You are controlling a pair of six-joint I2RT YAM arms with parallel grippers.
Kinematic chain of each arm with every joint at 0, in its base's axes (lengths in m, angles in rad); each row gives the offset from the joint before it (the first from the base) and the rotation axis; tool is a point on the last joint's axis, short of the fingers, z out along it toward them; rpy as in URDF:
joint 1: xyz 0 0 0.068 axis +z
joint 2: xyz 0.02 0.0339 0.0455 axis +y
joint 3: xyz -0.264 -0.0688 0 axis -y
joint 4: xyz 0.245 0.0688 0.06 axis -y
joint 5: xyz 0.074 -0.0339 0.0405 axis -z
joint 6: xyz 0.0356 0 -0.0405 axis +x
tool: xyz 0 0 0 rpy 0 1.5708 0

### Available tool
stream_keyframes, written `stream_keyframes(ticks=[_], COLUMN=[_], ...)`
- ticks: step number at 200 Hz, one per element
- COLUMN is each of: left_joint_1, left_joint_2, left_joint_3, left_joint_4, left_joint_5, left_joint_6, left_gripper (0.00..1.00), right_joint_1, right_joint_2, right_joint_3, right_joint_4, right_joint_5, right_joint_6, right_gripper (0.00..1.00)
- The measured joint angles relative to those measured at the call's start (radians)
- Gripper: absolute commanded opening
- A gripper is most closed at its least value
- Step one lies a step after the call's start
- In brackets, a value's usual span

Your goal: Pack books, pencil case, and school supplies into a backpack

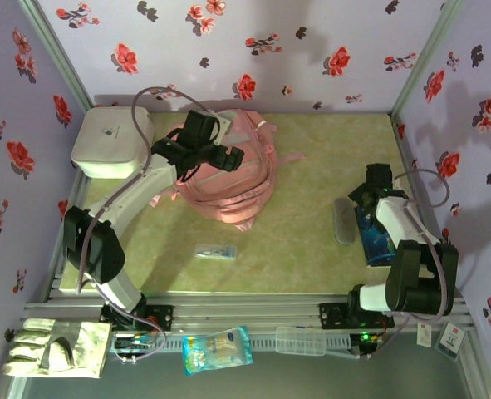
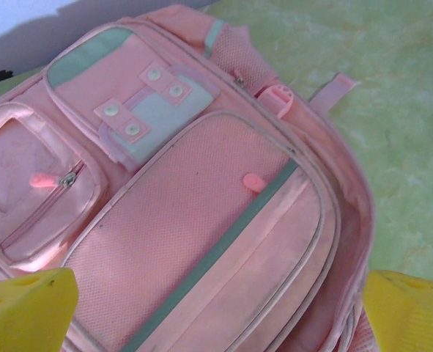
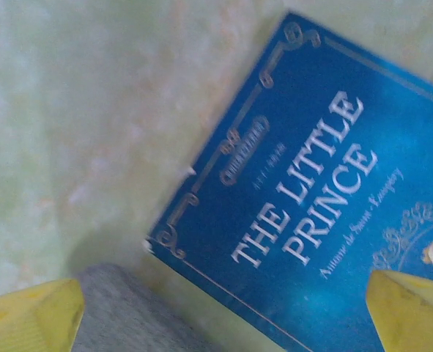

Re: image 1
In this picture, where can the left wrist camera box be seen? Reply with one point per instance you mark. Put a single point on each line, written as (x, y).
(224, 129)

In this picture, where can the aluminium base frame rail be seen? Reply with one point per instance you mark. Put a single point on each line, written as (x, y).
(245, 309)

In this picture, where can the white storage box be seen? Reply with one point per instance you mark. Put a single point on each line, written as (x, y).
(112, 141)

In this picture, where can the aluminium corner post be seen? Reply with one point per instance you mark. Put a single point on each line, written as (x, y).
(429, 50)
(55, 50)

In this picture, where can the beige work glove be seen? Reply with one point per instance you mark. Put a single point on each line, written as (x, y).
(62, 349)

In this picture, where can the blue snack bag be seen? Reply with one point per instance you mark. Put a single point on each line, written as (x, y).
(216, 351)

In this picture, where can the clear plastic organizer box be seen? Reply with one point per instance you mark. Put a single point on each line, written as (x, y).
(301, 341)

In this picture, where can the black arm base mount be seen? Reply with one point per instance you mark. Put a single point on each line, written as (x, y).
(332, 316)
(162, 316)

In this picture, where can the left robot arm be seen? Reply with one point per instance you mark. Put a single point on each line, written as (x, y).
(91, 245)

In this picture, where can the clear plastic stationery pack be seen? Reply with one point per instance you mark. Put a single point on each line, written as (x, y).
(216, 251)

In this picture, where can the blue ocean book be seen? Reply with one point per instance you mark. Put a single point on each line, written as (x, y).
(378, 243)

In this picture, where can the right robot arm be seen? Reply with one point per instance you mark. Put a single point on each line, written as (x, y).
(419, 274)

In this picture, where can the pink backpack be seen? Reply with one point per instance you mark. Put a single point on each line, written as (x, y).
(237, 195)

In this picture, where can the small white card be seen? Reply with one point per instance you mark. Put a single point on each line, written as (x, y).
(424, 334)

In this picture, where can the grey pencil case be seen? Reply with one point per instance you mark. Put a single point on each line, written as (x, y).
(345, 220)

